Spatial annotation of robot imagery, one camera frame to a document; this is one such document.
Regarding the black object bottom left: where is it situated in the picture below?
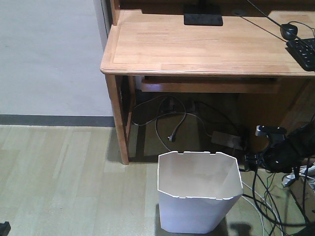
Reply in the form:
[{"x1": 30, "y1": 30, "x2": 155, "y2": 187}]
[{"x1": 0, "y1": 221, "x2": 11, "y2": 236}]

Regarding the black monitor stand base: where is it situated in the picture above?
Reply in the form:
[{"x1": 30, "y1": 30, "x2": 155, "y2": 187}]
[{"x1": 183, "y1": 0, "x2": 223, "y2": 27}]

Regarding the black hanging cable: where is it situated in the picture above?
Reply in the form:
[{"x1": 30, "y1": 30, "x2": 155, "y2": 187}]
[{"x1": 240, "y1": 0, "x2": 315, "y2": 47}]

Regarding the white power strip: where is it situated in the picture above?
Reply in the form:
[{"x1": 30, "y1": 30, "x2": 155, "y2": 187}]
[{"x1": 211, "y1": 131, "x2": 243, "y2": 150}]

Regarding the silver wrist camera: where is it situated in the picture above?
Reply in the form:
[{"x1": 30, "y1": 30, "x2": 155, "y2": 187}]
[{"x1": 255, "y1": 125, "x2": 286, "y2": 143}]

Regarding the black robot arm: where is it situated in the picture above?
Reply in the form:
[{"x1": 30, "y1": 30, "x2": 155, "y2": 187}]
[{"x1": 245, "y1": 121, "x2": 315, "y2": 173}]

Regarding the black computer mouse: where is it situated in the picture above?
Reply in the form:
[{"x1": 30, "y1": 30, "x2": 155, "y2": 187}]
[{"x1": 280, "y1": 23, "x2": 298, "y2": 40}]

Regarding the wooden desk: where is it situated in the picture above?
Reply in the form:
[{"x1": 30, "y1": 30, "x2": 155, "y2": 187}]
[{"x1": 100, "y1": 0, "x2": 315, "y2": 165}]

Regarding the white plastic trash bin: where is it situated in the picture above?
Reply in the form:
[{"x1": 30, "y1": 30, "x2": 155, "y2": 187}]
[{"x1": 157, "y1": 151, "x2": 243, "y2": 234}]

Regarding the black keyboard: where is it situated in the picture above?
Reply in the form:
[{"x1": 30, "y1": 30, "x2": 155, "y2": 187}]
[{"x1": 286, "y1": 38, "x2": 315, "y2": 71}]

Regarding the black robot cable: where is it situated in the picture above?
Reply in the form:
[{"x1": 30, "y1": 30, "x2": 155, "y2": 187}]
[{"x1": 240, "y1": 157, "x2": 315, "y2": 236}]

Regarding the black cable under desk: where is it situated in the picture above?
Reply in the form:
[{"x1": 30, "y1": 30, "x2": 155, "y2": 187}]
[{"x1": 191, "y1": 99, "x2": 248, "y2": 150}]

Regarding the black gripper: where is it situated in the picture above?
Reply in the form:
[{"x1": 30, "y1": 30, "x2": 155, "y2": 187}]
[{"x1": 245, "y1": 140, "x2": 300, "y2": 174}]

